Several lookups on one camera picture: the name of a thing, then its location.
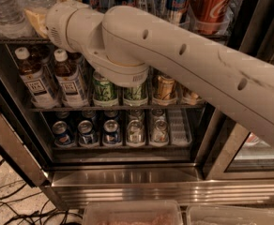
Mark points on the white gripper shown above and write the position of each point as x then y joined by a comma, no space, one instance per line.
56,22

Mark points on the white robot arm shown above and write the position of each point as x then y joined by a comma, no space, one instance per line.
125,42

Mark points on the left front tea bottle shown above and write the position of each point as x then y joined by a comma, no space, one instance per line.
36,80

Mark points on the tea bottle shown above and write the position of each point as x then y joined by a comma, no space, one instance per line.
36,80
70,80

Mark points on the right front tea bottle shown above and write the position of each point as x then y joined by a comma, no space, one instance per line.
70,80

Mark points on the steel fridge door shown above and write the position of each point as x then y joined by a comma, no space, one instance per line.
24,135

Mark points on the stainless steel fridge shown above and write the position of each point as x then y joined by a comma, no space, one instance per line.
222,162

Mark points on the front left green can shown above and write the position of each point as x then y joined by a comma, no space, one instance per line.
105,90

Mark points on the green can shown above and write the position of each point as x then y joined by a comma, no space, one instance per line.
105,90
135,96

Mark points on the front right green can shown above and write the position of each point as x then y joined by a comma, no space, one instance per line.
135,96

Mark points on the right Red Bull can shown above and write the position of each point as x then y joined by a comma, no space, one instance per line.
174,10

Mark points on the left Pepsi can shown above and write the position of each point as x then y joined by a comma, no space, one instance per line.
63,136

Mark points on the pepsi can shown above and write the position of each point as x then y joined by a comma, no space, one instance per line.
111,133
63,136
88,137

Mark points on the middle Pepsi can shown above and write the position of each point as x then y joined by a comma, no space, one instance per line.
88,137

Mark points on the front left gold can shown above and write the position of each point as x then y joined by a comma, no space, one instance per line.
164,89

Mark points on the gold can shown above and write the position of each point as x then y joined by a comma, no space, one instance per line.
164,89
190,97

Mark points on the right Pepsi can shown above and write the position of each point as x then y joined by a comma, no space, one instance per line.
111,133

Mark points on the front left silver can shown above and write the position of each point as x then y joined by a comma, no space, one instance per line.
135,133

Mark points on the silver can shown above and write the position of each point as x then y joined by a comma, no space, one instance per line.
135,133
159,133

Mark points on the red Coca-Cola can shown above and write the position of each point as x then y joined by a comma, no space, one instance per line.
209,13

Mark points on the front right silver can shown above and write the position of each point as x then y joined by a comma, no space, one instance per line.
159,133

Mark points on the front right gold can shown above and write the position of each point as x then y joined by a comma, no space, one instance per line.
190,97

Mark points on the left clear plastic bin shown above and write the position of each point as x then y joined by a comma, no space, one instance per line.
163,212

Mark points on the clear plastic bin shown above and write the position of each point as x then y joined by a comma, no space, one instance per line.
228,215
163,212

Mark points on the right clear plastic bin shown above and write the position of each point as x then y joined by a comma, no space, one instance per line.
228,215

